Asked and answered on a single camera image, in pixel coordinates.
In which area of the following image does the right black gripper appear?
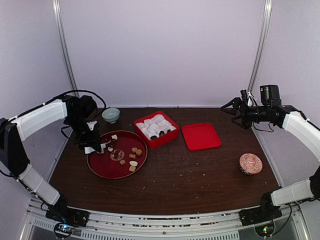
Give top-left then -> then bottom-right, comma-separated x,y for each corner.
220,97 -> 270,129

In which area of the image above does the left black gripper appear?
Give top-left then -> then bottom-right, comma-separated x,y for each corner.
65,114 -> 102,153

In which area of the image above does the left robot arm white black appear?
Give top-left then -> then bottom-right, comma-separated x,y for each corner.
0,90 -> 105,222

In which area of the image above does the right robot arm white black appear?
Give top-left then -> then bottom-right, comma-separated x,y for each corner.
220,84 -> 320,221

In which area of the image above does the white square chocolate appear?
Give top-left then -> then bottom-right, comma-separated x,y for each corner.
111,134 -> 118,140

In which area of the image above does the white oval chocolate lower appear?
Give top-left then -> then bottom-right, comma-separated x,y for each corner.
129,160 -> 138,167

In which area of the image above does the pale green ceramic bowl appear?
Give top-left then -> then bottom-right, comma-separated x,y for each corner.
101,107 -> 120,124

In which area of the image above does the round red tray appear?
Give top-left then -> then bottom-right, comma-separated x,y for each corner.
86,130 -> 148,180

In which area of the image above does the red tin lid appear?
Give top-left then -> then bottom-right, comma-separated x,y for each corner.
181,123 -> 222,151

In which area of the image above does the red patterned small dish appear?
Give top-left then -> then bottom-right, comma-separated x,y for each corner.
239,153 -> 263,176

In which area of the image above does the red square tin box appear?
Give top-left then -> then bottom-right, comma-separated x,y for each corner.
134,111 -> 179,150

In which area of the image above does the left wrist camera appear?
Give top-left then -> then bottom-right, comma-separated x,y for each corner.
86,120 -> 98,131

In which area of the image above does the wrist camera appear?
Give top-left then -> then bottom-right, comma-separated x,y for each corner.
240,89 -> 258,107
86,120 -> 98,131

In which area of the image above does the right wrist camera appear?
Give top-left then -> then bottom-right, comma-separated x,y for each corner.
240,89 -> 258,107

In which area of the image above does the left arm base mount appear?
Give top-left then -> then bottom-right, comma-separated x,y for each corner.
45,208 -> 90,239

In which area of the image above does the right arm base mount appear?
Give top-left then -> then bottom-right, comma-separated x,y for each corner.
239,207 -> 282,238

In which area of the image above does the aluminium front rail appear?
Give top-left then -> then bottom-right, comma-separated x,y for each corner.
24,192 -> 311,240

